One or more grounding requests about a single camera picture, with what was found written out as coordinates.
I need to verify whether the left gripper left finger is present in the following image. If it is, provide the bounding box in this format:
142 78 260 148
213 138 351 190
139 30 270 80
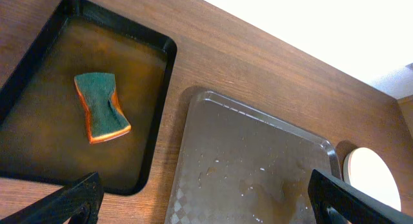
1 172 104 223

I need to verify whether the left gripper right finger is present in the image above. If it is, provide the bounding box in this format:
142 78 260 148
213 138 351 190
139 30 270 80
308 169 412 224

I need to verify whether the white plate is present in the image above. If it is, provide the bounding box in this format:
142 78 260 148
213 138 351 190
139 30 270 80
343 147 401 211

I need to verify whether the orange green scrub sponge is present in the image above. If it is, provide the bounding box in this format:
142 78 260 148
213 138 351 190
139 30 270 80
74 72 132 144

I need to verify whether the small dark water tray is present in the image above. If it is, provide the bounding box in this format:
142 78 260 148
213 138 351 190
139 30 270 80
1 0 177 196

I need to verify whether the large brown serving tray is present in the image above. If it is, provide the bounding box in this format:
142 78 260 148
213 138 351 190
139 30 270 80
165 90 341 223

